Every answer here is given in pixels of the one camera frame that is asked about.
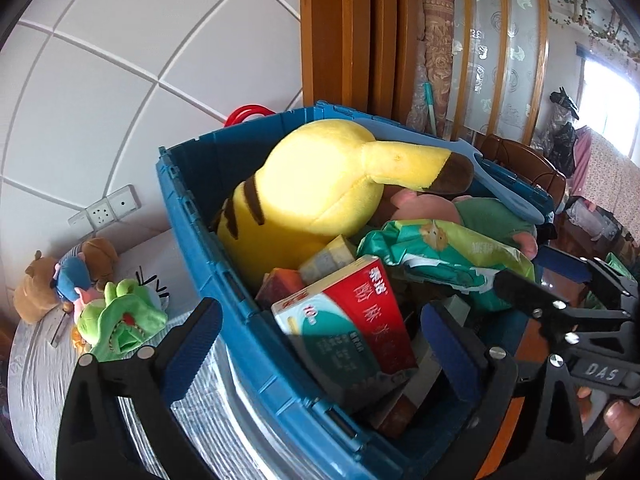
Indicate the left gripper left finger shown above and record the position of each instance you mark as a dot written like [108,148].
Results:
[93,442]

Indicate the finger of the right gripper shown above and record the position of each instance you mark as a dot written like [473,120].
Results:
[575,264]
[530,297]

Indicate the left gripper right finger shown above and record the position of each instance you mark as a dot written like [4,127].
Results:
[547,440]

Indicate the pink pig plush green shirt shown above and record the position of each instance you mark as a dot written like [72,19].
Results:
[483,215]

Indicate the green wet wipes pack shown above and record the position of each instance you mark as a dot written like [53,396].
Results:
[445,253]

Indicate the red green medicine box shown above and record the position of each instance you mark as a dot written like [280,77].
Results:
[348,331]

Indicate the yellow Pikachu plush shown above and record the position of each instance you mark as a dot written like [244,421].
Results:
[323,180]

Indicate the red white medicine box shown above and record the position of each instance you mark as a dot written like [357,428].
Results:
[391,415]

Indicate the person's right hand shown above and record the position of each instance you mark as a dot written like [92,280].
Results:
[619,416]

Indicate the small yellow orange plush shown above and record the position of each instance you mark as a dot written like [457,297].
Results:
[78,343]

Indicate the wooden chair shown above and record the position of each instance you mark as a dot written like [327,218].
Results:
[527,164]

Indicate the green frog plush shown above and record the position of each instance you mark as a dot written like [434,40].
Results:
[122,317]

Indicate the light blue tablecloth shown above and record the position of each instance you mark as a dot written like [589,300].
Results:
[215,413]

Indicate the brown capybara plush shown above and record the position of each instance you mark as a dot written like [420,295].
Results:
[34,297]

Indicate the blue pink pig plush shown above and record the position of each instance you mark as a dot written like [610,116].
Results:
[88,265]

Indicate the white blue medicine box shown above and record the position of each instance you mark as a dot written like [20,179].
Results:
[332,257]

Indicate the blue plastic storage crate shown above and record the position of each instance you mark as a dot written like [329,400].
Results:
[196,177]

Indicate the green orange medicine box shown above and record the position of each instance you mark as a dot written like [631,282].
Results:
[277,285]

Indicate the red handbag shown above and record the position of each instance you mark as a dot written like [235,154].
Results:
[244,112]

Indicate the white wall socket panel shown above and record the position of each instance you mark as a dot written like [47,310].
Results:
[106,211]

